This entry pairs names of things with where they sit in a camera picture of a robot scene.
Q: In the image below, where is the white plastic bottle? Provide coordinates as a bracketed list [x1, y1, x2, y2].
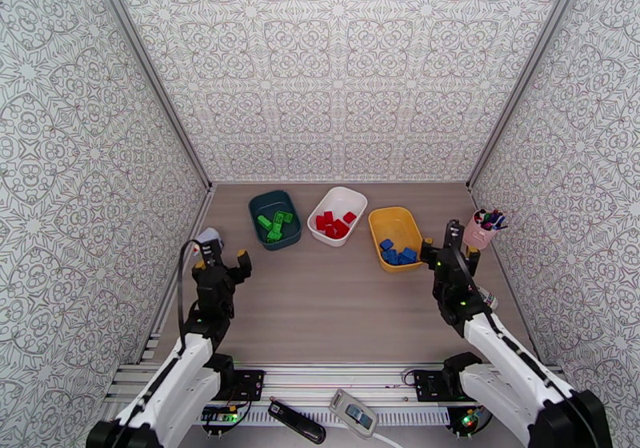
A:
[194, 227, 222, 258]

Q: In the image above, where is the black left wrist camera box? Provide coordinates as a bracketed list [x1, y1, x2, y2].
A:
[202, 240, 223, 269]

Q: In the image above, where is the patterned cylindrical tube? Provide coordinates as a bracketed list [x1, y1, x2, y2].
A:
[474, 285, 500, 312]

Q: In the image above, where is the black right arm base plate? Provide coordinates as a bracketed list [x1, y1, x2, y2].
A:
[412, 369, 466, 404]

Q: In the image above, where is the right circuit board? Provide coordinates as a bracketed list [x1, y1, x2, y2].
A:
[457, 409, 483, 433]

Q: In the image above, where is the aluminium frame post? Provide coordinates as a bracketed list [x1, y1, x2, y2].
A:
[466, 0, 590, 192]
[85, 0, 215, 192]

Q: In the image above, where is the teal plastic container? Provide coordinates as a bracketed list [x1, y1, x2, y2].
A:
[248, 190, 303, 252]

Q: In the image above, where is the white plastic container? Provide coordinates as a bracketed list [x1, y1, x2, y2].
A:
[306, 186, 369, 248]

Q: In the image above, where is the circuit board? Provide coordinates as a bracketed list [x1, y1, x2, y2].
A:
[199, 405, 240, 428]
[457, 409, 483, 433]

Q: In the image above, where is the white grey handheld device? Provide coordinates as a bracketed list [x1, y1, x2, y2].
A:
[329, 389, 379, 439]

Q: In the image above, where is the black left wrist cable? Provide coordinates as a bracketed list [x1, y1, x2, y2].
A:
[175, 238, 206, 358]

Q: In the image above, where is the black handheld device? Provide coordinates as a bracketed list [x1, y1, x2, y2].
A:
[267, 397, 327, 445]

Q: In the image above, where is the white slotted grille strip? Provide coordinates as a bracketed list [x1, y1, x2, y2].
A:
[199, 407, 451, 428]

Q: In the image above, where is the pink pen cup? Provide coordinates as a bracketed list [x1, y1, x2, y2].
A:
[461, 214, 496, 252]

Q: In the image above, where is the aluminium mounting rail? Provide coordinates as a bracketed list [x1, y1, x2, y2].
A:
[102, 363, 576, 410]

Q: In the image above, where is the left circuit board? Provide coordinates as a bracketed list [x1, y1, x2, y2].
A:
[199, 405, 240, 428]

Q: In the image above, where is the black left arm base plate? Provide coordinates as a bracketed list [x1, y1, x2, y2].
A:
[219, 369, 266, 402]

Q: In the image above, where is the yellow plastic container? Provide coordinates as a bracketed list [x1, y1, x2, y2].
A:
[368, 206, 426, 274]

